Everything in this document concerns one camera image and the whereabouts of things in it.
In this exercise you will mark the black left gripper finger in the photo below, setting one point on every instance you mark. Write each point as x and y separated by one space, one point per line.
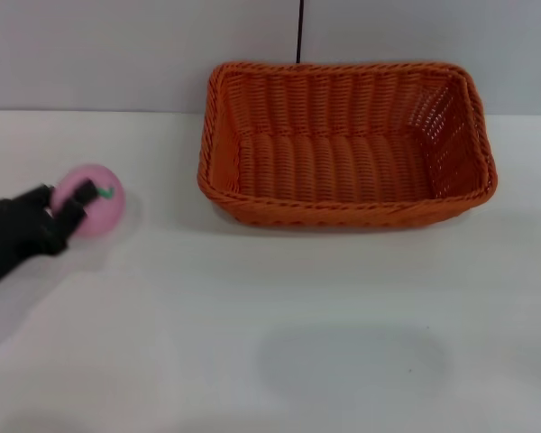
39 195
76 212

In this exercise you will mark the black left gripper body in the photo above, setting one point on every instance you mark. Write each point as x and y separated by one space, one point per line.
24 225

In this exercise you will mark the orange woven plastic basket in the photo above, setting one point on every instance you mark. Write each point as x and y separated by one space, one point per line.
342 162

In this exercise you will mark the pink peach toy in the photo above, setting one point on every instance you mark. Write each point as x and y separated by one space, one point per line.
101 214

